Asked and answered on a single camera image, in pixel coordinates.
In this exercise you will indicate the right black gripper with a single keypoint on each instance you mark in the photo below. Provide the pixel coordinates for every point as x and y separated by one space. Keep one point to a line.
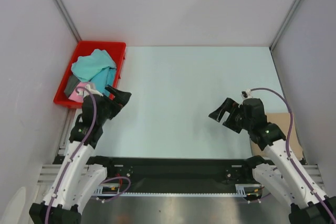
229 105

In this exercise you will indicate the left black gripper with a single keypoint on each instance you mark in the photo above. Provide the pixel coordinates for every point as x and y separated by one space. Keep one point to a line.
120 97

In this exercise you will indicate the mint green t shirt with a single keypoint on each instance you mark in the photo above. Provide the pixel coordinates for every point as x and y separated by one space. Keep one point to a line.
86 67

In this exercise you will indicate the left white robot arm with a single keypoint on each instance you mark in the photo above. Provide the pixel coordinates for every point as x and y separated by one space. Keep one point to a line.
71 190

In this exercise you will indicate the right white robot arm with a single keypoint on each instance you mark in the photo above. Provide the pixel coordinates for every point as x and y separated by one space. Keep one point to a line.
289 182

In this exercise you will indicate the blue t shirt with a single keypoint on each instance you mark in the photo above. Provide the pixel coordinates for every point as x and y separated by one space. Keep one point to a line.
104 78

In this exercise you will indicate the pink t shirt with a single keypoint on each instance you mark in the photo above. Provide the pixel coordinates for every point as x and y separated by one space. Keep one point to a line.
78 93

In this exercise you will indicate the red plastic bin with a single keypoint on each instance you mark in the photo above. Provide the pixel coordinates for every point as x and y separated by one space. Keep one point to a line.
115 49

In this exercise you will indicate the grey t shirt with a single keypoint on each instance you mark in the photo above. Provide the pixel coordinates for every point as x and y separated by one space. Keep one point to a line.
73 81

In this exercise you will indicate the folded beige t shirt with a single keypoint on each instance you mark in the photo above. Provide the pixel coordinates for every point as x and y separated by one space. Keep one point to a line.
283 121

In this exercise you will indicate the white slotted cable duct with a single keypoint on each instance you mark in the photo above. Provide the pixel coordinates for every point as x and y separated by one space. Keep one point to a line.
241 190

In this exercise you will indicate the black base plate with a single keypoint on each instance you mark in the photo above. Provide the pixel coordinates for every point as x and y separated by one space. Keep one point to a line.
177 176

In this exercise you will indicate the aluminium rail frame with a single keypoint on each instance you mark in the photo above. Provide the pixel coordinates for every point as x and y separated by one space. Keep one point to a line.
49 171

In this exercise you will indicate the left aluminium corner post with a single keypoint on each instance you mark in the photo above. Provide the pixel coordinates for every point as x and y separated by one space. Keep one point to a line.
67 19

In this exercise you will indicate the aluminium corner post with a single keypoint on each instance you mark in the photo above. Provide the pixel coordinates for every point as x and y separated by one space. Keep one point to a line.
67 19
292 10

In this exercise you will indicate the right aluminium corner post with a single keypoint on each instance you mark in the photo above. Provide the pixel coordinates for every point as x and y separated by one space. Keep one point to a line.
292 10

